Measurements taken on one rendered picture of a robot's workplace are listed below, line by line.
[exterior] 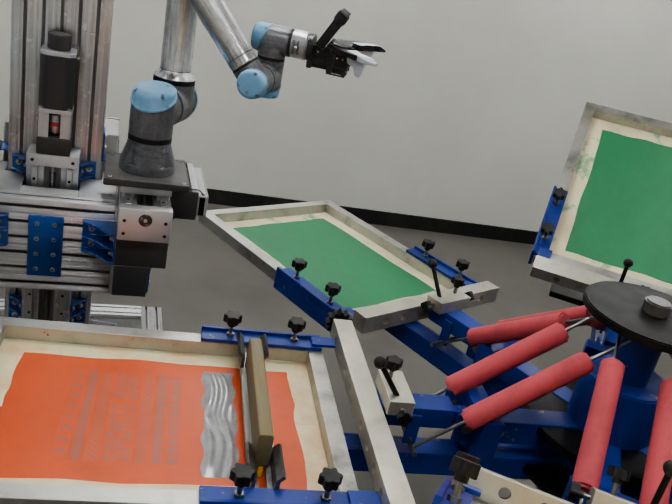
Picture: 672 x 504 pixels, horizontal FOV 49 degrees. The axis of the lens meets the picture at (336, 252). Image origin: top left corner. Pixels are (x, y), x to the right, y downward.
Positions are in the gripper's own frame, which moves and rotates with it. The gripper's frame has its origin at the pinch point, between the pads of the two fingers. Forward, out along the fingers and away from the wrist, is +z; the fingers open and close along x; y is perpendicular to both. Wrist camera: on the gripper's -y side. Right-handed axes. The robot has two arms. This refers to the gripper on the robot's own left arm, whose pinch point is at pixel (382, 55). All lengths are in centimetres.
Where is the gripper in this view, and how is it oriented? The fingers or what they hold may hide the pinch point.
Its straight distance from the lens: 202.4
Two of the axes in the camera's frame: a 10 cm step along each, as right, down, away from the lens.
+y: -1.7, 8.4, 5.1
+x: -2.0, 4.8, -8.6
